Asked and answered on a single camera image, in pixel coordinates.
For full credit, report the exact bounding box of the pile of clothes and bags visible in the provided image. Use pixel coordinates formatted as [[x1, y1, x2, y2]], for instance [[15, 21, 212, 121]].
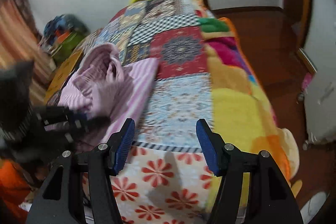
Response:
[[39, 14, 89, 66]]

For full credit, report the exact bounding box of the striped orange curtain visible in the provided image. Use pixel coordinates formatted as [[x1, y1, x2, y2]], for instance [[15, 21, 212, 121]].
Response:
[[1, 0, 54, 105]]

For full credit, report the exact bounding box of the colourful patchwork bedspread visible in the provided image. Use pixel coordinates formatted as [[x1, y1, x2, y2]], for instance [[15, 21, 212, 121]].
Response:
[[85, 0, 213, 223]]

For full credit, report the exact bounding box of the yellow wooden board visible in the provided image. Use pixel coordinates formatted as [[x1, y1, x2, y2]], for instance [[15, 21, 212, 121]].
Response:
[[44, 50, 83, 104]]

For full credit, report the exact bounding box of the orange sleeve forearm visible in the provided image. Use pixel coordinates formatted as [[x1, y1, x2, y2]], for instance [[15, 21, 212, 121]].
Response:
[[1, 160, 31, 223]]

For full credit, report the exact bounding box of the multicolour fleece blanket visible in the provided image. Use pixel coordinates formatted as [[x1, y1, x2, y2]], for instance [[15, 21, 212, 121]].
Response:
[[191, 0, 299, 181]]

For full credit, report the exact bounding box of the pink white striped fleece pant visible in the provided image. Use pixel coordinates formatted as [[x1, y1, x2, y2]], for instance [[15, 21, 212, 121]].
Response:
[[58, 43, 159, 150]]

